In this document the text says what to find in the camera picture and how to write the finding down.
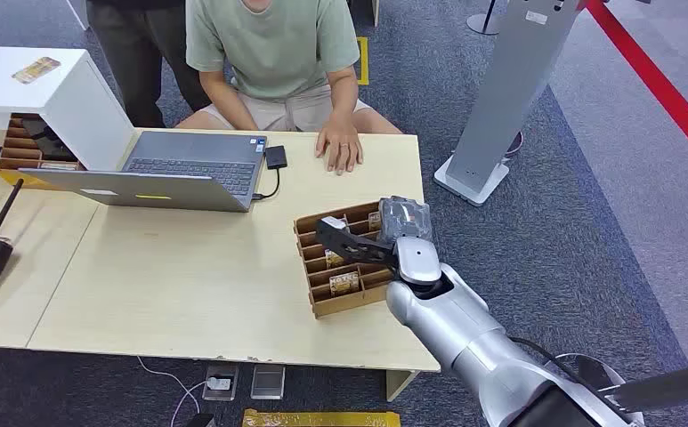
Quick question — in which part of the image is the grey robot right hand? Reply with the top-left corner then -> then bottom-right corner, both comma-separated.
315,196 -> 442,287

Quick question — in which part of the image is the person's left hand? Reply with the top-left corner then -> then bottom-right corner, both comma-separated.
315,120 -> 364,176

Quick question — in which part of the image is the hotel print card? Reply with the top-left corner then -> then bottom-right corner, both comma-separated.
328,271 -> 361,297

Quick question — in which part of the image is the brown slotted card holder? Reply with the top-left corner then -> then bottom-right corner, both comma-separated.
293,200 -> 401,320

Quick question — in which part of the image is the seated person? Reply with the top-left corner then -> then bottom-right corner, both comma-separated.
175,0 -> 404,176

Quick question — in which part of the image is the standing person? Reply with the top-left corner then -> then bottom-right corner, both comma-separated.
85,0 -> 213,129

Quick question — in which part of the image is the patterned card on cabinet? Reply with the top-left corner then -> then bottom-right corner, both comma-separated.
12,56 -> 62,85

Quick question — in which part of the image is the black adapter box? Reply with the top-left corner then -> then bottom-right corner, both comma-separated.
264,145 -> 289,172

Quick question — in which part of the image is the grey laptop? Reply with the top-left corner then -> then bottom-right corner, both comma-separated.
18,130 -> 268,214

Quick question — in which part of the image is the grey kiosk stand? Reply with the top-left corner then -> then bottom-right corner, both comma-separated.
433,0 -> 584,208

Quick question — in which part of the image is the yellow tape strip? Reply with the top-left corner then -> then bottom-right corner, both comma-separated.
241,407 -> 402,427

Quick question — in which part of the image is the stanchion base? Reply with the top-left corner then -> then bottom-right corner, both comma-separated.
465,0 -> 505,37

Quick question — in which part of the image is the closed floor socket box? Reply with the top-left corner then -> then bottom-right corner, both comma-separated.
250,364 -> 287,402

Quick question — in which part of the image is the floor socket with plug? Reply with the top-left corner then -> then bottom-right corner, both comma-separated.
201,363 -> 241,403

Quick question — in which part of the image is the white cabinet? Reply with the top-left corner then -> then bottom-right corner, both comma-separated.
0,46 -> 137,173

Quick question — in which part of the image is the black device in organizer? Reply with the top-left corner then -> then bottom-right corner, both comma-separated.
20,117 -> 77,163

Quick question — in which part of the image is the red barrier strip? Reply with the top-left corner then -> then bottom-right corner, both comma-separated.
582,0 -> 688,178

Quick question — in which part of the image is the brown slotted wooden organizer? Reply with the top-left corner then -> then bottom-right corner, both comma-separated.
0,113 -> 88,191

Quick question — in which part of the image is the black adapter cable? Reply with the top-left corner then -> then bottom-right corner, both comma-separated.
251,168 -> 281,203

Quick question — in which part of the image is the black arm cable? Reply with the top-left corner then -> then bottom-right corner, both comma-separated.
508,336 -> 635,415

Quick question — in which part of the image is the white power cable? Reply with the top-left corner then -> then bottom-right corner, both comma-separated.
136,356 -> 210,427

